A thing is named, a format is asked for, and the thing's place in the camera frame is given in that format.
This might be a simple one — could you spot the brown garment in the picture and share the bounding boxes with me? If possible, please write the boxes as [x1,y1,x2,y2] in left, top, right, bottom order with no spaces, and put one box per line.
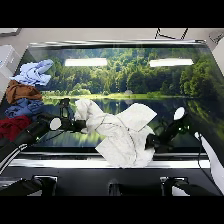
[5,79,44,105]

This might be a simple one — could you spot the black cable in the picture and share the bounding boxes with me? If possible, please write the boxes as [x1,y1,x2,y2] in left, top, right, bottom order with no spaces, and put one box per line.
[194,132,210,176]

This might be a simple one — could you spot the red garment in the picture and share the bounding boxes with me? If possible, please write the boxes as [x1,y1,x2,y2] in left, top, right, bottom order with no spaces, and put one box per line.
[0,115,33,142]

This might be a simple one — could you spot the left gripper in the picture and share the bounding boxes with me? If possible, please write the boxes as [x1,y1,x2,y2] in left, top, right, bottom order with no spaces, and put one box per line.
[61,117,88,134]

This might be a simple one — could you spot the silver frame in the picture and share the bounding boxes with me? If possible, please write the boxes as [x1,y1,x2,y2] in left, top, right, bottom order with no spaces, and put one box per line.
[0,151,224,197]

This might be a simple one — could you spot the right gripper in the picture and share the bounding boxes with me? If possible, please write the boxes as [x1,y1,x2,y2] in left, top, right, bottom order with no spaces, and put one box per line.
[144,133,165,154]

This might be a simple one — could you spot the white garment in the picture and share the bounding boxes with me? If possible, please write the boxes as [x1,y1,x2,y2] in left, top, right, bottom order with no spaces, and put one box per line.
[73,98,158,169]

